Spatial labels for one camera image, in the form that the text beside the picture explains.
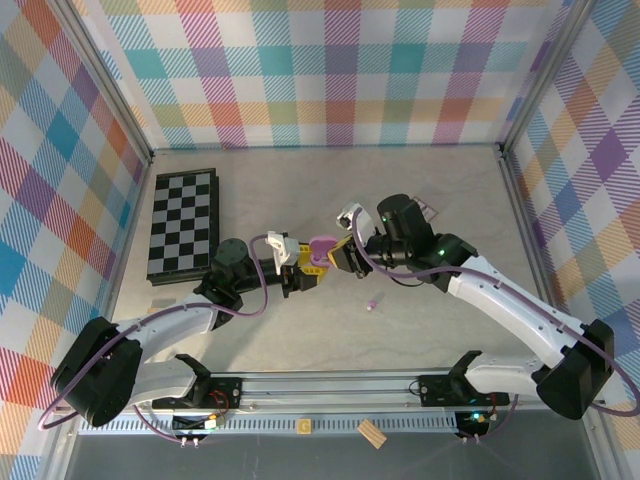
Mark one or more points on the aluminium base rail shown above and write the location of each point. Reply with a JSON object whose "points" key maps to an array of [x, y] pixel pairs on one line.
{"points": [[325, 395]]}

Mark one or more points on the purple earbud case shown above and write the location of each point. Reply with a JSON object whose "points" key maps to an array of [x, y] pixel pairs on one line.
{"points": [[322, 243]]}

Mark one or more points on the purple earbud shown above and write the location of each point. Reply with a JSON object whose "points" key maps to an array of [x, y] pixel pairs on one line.
{"points": [[372, 304]]}

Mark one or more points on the light wooden block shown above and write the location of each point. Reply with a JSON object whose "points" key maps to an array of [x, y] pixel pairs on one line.
{"points": [[372, 433]]}

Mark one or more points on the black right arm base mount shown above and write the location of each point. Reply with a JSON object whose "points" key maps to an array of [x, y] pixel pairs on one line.
{"points": [[435, 392]]}

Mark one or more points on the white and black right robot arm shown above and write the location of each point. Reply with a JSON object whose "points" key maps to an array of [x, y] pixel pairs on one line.
{"points": [[500, 295]]}

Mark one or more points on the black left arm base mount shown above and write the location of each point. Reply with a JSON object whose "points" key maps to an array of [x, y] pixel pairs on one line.
{"points": [[225, 392]]}

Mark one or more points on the aluminium frame side rail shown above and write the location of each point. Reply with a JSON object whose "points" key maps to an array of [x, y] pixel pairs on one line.
{"points": [[525, 220], [125, 240]]}

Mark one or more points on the pink patterned card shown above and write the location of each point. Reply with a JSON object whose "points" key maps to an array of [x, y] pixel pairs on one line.
{"points": [[430, 212]]}

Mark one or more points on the yellow letter cube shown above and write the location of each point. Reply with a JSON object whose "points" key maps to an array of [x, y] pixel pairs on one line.
{"points": [[302, 426]]}

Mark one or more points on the black and white chessboard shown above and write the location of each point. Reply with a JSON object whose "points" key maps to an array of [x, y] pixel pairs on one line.
{"points": [[180, 220]]}

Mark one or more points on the black controller board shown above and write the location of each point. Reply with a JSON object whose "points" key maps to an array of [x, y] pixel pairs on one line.
{"points": [[472, 425], [190, 424]]}

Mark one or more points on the aluminium frame post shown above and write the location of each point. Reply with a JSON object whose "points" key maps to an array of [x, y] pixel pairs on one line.
{"points": [[545, 80], [100, 80]]}

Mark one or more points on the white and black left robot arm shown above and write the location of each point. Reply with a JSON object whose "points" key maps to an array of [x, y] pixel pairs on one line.
{"points": [[170, 320]]}

